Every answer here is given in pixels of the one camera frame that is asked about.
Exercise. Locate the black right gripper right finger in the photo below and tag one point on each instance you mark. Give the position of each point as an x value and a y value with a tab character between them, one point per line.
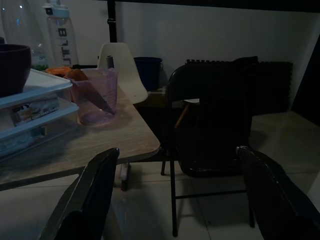
280	205

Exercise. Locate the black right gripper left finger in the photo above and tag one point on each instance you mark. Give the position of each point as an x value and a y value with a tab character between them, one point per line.
90	200

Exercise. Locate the light wood table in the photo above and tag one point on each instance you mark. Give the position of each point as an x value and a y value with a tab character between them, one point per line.
100	142

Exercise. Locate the kitchen knife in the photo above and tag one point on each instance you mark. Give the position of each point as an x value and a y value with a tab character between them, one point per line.
97	100

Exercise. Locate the printed food pack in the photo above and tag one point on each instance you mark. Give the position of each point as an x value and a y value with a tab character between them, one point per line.
35	112

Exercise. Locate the black folding chair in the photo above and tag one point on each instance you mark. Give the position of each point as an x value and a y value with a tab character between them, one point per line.
212	125

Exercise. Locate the purple clear measuring jug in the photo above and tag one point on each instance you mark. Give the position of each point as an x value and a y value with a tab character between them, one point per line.
110	85

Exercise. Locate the black foam floor mats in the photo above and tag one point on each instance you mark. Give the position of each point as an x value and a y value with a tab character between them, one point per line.
270	87

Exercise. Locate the orange carrot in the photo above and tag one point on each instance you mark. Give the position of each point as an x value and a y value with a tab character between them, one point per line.
77	75
58	70

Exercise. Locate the white shell chair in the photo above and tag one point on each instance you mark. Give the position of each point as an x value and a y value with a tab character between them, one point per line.
192	100
125	67

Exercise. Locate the blue bucket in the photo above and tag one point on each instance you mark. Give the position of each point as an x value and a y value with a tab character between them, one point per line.
147	72

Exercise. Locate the green vegetable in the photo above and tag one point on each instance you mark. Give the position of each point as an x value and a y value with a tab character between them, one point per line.
40	66

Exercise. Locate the clear bottle with white cap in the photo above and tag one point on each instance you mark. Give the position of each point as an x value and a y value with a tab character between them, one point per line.
62	37

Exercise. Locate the large clear plastic bottle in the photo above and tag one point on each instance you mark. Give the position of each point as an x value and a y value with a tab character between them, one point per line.
22	30

